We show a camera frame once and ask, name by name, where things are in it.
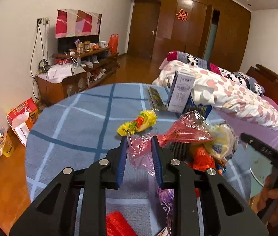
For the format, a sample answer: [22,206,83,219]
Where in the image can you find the pink transparent plastic bag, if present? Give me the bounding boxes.
[127,111,213,176]

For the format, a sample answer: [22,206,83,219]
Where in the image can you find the red double happiness decoration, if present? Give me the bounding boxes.
[176,9,188,21]

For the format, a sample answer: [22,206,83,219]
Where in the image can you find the wooden bed with purple sheet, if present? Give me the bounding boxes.
[214,64,278,150]

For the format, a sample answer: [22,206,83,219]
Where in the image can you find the blue plaid tablecloth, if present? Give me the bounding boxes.
[24,83,253,236]

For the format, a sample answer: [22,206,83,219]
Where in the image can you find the purple wrapper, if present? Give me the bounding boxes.
[157,188,174,235]

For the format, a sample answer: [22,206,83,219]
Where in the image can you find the brown wooden wardrobe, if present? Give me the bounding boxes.
[151,0,251,71]

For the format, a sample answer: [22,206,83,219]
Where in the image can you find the brown wooden door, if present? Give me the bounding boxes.
[127,0,161,61]

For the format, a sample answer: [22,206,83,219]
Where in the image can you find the red white cardboard box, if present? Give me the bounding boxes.
[6,98,38,147]

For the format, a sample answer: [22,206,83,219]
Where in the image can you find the red mesh net bag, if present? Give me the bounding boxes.
[106,211,137,236]

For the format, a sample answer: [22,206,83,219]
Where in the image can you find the white tall paper box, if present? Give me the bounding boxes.
[167,71,195,113]

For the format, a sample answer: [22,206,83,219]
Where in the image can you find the wall power socket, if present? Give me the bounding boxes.
[37,18,49,25]

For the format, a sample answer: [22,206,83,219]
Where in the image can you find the light blue trash bin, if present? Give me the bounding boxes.
[245,144,272,187]

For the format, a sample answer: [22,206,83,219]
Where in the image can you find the red orange gift bag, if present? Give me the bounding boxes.
[109,34,119,54]

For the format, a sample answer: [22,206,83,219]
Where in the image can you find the yellow bucket with bag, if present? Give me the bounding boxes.
[0,127,14,157]

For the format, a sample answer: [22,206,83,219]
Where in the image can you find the dark flat snack packet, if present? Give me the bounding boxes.
[147,87,167,111]

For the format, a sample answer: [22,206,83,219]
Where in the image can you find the white box on stand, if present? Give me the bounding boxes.
[46,64,72,80]

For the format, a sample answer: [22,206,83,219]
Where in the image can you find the television with patchwork cover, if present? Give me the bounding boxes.
[55,9,102,53]

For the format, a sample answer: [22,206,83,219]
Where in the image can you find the black hanging cables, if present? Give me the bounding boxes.
[29,23,50,101]

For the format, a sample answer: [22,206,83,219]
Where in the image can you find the wooden tv stand shelf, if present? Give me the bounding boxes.
[36,47,120,105]

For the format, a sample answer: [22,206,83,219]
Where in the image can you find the white yellow snack wrapper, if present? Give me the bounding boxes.
[203,123,238,163]

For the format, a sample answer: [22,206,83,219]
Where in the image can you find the white mug on shelf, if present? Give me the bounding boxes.
[99,41,109,49]

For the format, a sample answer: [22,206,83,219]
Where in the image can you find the orange blue snack bag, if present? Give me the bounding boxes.
[215,160,226,176]

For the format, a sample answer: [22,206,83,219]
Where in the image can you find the white pink heart duvet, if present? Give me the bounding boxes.
[153,60,278,131]

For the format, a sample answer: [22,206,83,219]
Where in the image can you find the cow pattern folded blanket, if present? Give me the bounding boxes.
[160,51,265,96]

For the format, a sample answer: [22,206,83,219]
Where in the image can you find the red plastic bag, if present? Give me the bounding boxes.
[186,143,216,198]

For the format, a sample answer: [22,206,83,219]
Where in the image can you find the person's right hand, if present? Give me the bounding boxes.
[256,175,278,227]

